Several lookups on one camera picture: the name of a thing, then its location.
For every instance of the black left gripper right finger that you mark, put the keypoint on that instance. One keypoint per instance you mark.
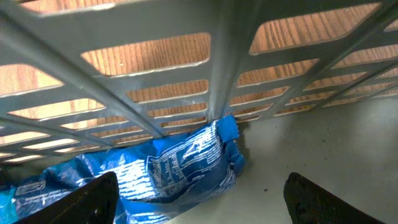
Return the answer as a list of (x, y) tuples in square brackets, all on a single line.
[(308, 203)]

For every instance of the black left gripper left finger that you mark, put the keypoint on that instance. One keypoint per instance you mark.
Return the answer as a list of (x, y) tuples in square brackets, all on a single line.
[(95, 202)]

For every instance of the blue cookie packet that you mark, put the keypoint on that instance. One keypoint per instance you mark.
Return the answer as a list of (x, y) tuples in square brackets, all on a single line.
[(157, 180)]

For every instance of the grey plastic mesh basket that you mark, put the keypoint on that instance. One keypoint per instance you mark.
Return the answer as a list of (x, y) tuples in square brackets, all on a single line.
[(312, 86)]

